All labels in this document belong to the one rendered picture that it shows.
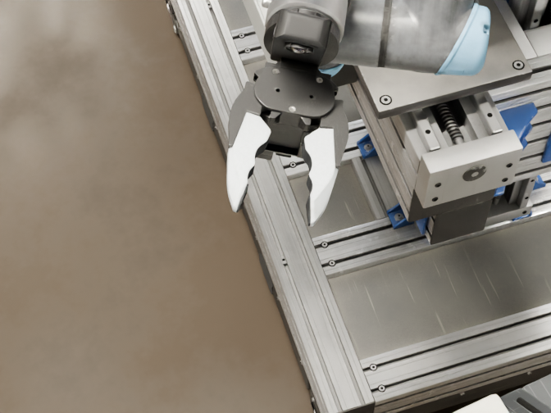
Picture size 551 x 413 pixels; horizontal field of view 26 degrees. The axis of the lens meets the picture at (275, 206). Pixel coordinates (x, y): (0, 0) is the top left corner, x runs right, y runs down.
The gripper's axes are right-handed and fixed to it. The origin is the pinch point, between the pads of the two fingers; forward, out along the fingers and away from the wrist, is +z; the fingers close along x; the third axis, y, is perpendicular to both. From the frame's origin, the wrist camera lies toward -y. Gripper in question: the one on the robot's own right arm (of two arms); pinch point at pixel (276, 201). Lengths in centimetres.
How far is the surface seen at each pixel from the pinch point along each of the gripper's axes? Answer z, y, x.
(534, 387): -9, 46, -37
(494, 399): -5, 44, -32
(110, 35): -132, 153, 40
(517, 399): -6, 44, -35
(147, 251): -73, 150, 19
